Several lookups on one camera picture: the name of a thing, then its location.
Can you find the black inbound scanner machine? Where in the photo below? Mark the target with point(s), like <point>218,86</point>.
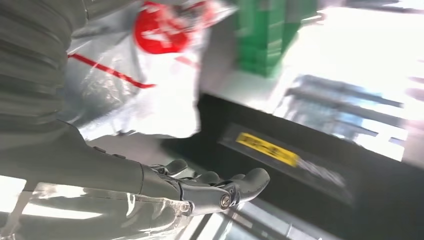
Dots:
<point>364,205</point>

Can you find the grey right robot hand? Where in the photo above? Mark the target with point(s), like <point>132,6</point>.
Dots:
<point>99,172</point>

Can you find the black yellow label sticker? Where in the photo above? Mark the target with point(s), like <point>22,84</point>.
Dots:
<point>265,149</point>

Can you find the green plastic crate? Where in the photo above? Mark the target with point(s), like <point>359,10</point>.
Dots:
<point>265,39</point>

